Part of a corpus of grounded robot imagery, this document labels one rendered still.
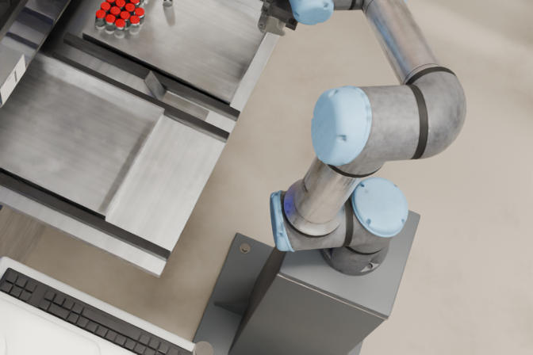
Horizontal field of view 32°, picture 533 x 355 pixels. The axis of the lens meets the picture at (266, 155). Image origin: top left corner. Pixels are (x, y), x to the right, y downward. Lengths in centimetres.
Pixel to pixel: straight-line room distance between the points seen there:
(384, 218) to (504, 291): 125
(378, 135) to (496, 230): 169
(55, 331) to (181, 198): 86
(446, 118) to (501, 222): 166
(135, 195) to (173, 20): 42
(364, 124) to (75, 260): 152
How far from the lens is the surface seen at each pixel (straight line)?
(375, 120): 136
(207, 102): 193
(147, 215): 183
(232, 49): 202
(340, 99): 137
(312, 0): 167
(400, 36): 158
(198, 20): 205
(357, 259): 190
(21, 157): 188
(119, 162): 187
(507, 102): 325
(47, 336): 103
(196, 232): 277
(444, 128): 141
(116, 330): 181
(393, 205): 179
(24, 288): 185
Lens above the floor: 259
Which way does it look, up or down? 63 degrees down
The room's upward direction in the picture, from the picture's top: 23 degrees clockwise
